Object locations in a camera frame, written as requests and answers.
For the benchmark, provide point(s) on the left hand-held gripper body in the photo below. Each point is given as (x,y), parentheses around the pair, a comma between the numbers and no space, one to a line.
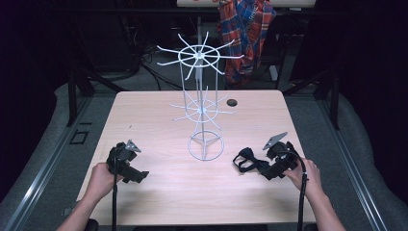
(123,156)

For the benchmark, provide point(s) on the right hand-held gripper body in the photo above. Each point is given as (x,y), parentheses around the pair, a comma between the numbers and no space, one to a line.
(281,157)

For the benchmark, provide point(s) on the black bow tie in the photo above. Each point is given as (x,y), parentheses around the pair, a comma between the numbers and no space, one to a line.
(248,161)

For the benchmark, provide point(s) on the person's left hand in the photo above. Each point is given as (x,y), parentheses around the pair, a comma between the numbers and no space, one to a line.
(102,182)

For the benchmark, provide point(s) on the person's right hand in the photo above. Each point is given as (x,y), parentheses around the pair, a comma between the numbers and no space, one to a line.
(308,177)

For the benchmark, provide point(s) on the red blue plaid cloth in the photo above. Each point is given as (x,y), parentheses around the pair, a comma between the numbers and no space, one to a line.
(245,35)

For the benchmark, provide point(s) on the aluminium floor rail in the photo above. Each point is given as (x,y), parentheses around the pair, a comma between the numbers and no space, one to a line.
(41,179)
(352,173)

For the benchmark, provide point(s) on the black metal frame stand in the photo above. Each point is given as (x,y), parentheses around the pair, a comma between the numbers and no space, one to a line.
(72,96)
(335,102)

